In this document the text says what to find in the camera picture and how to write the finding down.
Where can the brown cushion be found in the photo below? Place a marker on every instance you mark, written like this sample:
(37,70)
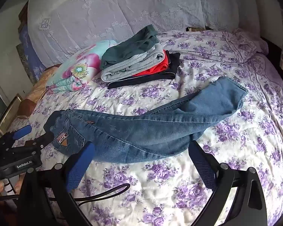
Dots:
(35,96)

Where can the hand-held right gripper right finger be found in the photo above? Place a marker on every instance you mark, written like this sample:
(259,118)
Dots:
(202,164)

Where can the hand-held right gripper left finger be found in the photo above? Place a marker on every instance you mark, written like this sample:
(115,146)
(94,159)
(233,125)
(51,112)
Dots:
(81,167)

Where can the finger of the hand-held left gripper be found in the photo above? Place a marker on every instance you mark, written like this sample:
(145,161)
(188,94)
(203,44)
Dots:
(43,140)
(22,132)

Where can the folded floral blanket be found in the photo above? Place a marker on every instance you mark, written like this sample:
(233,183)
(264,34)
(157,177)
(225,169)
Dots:
(82,68)

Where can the white lace cover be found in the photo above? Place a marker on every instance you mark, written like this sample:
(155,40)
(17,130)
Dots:
(108,11)

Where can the purple floral pillow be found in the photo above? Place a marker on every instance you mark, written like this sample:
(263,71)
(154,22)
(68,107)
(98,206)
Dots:
(245,44)

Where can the gold picture frame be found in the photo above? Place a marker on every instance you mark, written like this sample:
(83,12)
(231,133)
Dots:
(8,113)

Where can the purple floral bedspread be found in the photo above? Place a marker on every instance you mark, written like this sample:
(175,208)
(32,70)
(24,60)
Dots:
(202,103)

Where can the blue patterned cloth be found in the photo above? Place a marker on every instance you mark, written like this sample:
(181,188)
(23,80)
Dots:
(30,51)

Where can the folded dark green garment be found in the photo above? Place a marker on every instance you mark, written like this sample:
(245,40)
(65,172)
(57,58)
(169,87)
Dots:
(122,49)

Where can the blue denim pants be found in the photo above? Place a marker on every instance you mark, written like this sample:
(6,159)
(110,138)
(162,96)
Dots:
(143,134)

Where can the folded red garment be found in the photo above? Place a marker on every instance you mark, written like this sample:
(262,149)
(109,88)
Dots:
(159,67)

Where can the stack of folded clothes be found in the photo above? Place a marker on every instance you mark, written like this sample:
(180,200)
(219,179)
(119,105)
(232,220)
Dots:
(169,71)

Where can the folded grey garment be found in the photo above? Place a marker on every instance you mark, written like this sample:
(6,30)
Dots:
(132,64)

